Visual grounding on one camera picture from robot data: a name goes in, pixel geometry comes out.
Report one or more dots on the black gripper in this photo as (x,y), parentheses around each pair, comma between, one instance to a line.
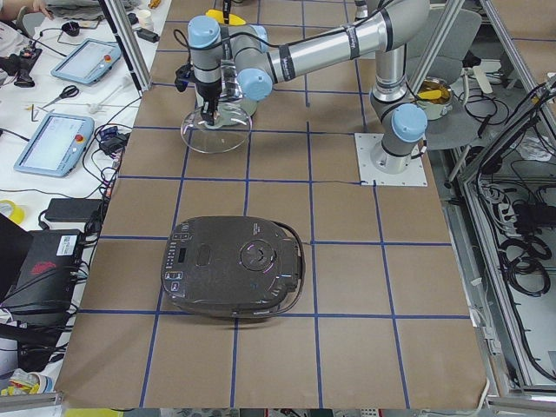
(207,90)

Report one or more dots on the glass pot lid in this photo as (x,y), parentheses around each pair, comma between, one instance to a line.
(227,135)

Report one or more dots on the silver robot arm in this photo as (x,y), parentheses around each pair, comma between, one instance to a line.
(235,63)

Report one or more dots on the blue teach pendant far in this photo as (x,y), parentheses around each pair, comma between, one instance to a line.
(88,62)

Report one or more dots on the blue teach pendant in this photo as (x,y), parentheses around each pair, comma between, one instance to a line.
(88,62)
(56,146)

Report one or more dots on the scissors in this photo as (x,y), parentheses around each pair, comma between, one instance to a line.
(67,92)

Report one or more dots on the black rice cooker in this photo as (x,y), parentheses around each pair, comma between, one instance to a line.
(233,267)

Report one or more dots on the blue teach pendant near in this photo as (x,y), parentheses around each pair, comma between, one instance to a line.
(56,146)

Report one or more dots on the black power brick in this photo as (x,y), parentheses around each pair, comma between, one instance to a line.
(71,209)

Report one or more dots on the yellow tape roll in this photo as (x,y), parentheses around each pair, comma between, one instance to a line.
(12,211)

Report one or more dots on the black laptop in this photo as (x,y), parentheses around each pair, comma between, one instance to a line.
(38,277)

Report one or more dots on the aluminium frame post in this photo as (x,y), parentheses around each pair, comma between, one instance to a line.
(125,37)

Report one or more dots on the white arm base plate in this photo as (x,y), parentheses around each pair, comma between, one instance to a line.
(378,168)

